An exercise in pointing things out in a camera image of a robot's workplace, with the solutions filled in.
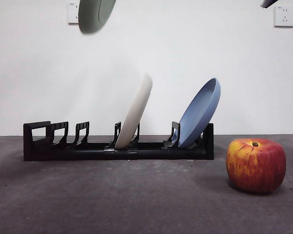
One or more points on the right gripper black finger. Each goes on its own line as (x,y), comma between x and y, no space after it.
(268,3)

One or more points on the red yellow apple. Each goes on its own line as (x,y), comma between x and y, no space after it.
(256,168)

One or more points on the pale green plate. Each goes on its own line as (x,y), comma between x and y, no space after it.
(90,17)

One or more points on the blue plate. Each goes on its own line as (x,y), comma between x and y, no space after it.
(197,114)

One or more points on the beige plate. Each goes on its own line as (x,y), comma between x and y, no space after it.
(136,112)

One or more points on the black plate rack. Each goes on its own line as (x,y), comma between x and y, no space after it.
(88,152)

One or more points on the white wall socket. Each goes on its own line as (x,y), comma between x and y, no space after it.
(284,17)
(72,13)

